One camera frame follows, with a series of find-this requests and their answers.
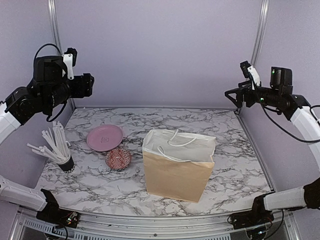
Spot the brown paper bag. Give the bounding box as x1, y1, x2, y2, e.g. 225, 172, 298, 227
142, 129, 216, 203

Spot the left aluminium frame post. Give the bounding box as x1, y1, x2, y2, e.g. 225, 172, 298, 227
47, 0, 63, 53

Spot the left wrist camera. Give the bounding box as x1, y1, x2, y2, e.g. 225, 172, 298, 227
62, 47, 78, 80

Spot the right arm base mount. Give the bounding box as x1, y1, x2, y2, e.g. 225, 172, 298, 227
227, 210, 274, 230

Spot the aluminium frame post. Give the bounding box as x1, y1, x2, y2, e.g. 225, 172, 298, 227
47, 0, 63, 53
234, 0, 272, 112

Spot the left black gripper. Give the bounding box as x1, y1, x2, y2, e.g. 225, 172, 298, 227
44, 72, 95, 110

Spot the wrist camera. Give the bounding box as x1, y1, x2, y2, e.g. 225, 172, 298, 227
240, 61, 261, 90
62, 47, 78, 80

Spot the black cup with straws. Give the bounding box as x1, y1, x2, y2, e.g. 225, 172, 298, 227
26, 121, 75, 174

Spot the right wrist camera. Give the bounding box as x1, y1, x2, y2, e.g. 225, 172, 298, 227
240, 61, 261, 90

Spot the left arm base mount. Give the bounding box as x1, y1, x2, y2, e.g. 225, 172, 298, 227
36, 208, 80, 229

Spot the right aluminium frame post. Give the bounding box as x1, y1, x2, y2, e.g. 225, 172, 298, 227
234, 0, 272, 112

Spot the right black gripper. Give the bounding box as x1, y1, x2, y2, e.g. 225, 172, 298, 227
225, 79, 281, 108

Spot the red patterned bowl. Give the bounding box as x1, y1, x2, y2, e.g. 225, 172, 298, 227
105, 147, 132, 171

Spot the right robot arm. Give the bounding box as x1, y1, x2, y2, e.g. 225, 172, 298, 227
224, 61, 320, 224

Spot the pink plate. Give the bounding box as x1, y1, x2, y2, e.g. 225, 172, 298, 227
86, 124, 124, 152

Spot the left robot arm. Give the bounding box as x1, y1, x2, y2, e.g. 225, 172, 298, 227
0, 47, 95, 223

